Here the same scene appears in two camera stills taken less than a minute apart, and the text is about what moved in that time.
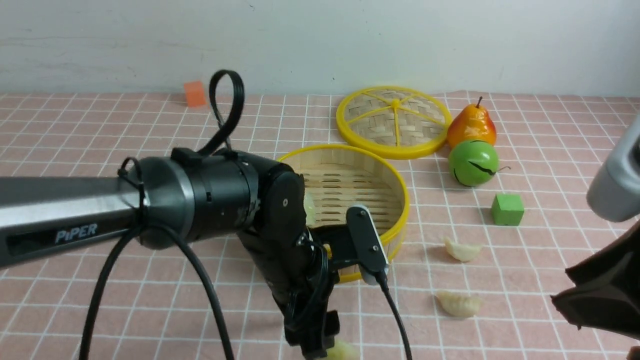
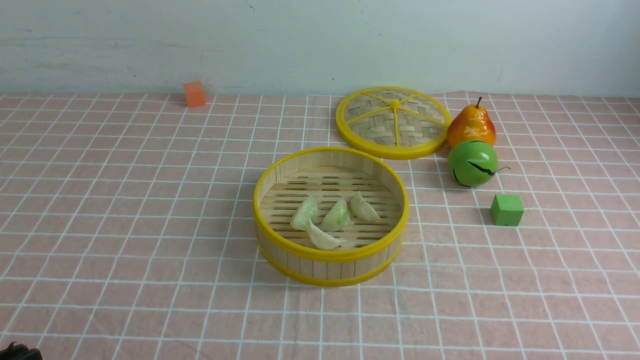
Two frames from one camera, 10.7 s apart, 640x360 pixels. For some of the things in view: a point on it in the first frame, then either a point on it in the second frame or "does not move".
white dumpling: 462,252 → 363,209
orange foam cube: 195,93 does not move
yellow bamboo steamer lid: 393,122 does not move
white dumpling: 309,208 does not move
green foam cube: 507,209 does not move
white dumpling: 342,350 → 336,217
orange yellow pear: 473,122 does not move
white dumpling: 458,304 → 321,240
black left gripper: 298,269 → 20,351
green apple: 473,162 does not move
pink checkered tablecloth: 472,279 does not move
